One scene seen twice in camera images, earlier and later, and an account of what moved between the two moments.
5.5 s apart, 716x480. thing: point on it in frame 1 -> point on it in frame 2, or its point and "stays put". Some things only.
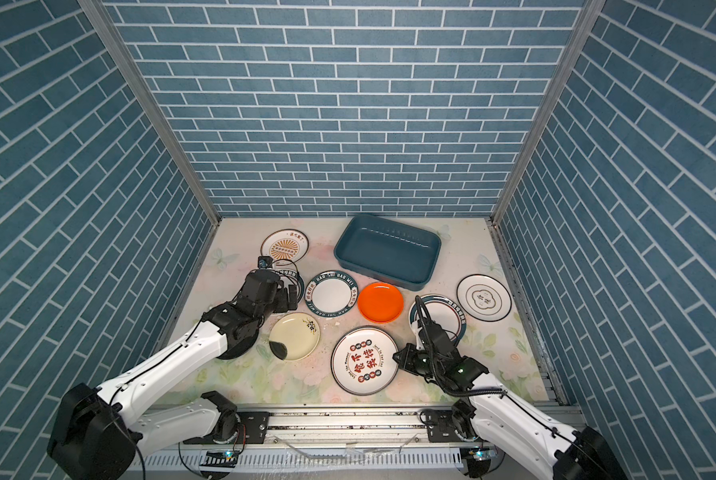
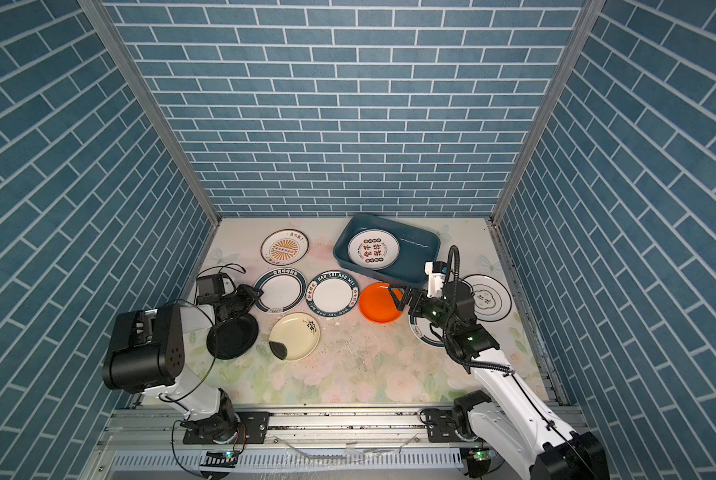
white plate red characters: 362,360 -> 373,249
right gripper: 406,362 -> 419,295
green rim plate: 290,278 stays put
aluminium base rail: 326,442 stays put
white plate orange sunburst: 285,246 stays put
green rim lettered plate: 331,293 stays put
